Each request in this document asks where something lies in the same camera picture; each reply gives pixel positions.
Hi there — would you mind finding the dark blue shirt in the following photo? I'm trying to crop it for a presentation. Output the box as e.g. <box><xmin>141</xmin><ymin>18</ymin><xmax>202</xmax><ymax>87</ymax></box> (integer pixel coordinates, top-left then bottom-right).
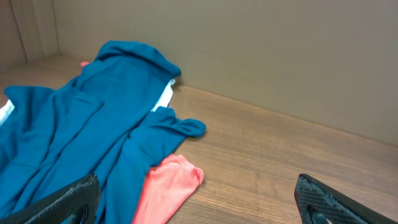
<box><xmin>1</xmin><ymin>40</ymin><xmax>206</xmax><ymax>223</ymax></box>

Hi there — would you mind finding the red garment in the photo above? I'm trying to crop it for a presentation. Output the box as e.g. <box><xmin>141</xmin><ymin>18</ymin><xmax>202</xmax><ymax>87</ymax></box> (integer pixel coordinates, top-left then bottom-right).
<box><xmin>70</xmin><ymin>59</ymin><xmax>206</xmax><ymax>223</ymax></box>

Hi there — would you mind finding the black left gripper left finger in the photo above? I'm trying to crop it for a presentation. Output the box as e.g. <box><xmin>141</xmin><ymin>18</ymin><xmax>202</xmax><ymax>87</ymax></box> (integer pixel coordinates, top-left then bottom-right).
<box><xmin>1</xmin><ymin>174</ymin><xmax>101</xmax><ymax>224</ymax></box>

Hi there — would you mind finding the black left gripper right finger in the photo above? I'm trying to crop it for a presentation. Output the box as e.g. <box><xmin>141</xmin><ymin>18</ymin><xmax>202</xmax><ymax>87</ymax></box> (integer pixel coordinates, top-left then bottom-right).
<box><xmin>294</xmin><ymin>174</ymin><xmax>397</xmax><ymax>224</ymax></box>

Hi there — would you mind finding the white garment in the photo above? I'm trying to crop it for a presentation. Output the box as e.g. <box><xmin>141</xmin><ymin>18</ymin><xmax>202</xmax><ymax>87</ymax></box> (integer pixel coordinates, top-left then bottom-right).
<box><xmin>1</xmin><ymin>79</ymin><xmax>175</xmax><ymax>125</ymax></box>

